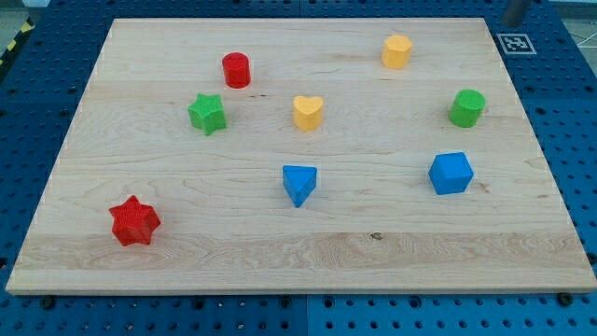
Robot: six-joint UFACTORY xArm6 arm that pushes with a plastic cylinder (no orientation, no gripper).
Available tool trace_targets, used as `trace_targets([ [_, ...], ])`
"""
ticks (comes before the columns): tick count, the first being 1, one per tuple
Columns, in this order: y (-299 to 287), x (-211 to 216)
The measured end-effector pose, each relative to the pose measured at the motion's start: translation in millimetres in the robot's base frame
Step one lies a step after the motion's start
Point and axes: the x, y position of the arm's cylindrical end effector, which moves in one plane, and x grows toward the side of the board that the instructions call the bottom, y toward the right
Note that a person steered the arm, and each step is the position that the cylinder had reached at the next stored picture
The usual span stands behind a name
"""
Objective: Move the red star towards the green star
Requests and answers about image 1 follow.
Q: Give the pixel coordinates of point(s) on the green star block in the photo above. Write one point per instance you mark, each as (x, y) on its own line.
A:
(207, 113)

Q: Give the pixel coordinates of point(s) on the red star block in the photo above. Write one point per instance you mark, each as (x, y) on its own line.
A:
(134, 222)

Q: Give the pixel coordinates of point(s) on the blue triangle block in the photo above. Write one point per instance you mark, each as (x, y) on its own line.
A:
(299, 182)

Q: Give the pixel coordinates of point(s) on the yellow heart block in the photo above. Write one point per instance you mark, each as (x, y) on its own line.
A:
(308, 112)

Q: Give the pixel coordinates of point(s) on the light wooden board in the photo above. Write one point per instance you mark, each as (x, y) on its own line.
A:
(373, 223)

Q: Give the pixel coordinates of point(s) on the red cylinder block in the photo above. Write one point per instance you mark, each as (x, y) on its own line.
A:
(236, 69)

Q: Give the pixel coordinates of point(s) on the yellow hexagon block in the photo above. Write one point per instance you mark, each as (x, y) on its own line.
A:
(396, 51)

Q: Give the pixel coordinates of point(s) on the blue cube block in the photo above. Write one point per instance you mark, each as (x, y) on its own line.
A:
(450, 173)

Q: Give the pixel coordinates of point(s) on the green cylinder block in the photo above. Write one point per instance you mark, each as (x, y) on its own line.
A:
(466, 108)

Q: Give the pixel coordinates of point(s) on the white fiducial marker tag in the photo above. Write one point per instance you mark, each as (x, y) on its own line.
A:
(516, 44)

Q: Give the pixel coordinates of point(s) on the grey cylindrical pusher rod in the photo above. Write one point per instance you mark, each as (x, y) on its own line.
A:
(515, 12)

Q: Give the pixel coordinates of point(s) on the black bolt left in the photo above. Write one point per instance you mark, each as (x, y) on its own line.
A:
(47, 303)

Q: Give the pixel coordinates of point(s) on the black bolt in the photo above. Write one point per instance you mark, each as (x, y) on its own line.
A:
(565, 299)
(47, 303)

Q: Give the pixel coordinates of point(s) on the black bolt right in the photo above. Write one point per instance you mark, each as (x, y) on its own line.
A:
(565, 299)

